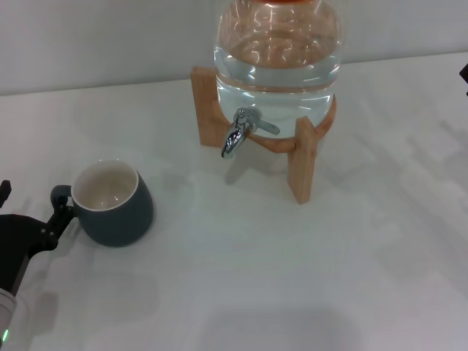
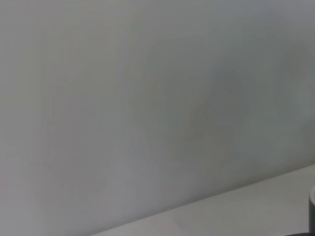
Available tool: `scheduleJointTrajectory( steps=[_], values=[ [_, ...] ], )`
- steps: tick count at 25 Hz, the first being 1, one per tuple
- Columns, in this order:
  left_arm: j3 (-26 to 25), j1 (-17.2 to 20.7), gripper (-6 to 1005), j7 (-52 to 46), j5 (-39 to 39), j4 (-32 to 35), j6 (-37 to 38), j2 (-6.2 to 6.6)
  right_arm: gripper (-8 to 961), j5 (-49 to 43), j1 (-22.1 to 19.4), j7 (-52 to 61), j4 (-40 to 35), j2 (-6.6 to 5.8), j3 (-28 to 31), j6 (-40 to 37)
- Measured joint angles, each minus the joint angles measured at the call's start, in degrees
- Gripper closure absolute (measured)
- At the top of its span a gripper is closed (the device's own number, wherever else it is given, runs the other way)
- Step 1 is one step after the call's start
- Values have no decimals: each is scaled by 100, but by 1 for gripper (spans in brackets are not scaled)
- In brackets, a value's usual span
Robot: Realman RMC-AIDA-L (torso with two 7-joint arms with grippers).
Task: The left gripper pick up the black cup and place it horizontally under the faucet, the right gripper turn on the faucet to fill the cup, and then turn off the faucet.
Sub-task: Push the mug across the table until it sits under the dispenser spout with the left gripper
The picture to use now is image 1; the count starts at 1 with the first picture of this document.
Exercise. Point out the glass water dispenser jar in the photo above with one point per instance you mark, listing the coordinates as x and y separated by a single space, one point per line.
278 47

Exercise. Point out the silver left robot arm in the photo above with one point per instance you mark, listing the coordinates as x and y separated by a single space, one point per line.
5 314

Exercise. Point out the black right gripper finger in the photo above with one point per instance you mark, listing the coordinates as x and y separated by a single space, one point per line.
464 73

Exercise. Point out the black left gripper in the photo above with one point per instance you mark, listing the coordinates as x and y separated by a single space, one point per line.
22 237

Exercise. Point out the chrome faucet with lever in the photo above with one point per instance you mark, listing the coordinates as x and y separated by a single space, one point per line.
234 137

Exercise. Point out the wooden dispenser stand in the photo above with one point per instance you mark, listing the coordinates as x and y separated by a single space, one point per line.
301 164

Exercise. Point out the black ceramic cup white inside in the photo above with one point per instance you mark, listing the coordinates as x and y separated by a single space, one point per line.
109 219

